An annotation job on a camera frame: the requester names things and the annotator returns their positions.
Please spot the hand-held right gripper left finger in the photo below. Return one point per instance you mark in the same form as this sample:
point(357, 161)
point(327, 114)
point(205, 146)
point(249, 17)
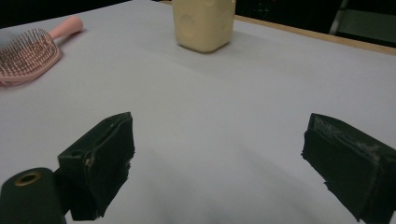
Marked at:
point(102, 161)

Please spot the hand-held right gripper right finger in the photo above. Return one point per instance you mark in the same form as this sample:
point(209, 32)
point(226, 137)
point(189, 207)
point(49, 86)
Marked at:
point(348, 165)

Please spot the pink hairbrush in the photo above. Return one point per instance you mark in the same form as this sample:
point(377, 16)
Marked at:
point(28, 57)

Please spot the cream square container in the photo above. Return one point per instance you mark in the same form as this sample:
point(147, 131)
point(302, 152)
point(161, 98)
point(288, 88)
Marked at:
point(204, 26)

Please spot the white table sheet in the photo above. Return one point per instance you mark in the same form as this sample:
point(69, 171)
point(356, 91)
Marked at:
point(202, 102)

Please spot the grey metal stand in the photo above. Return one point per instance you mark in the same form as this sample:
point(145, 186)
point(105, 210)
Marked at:
point(364, 23)

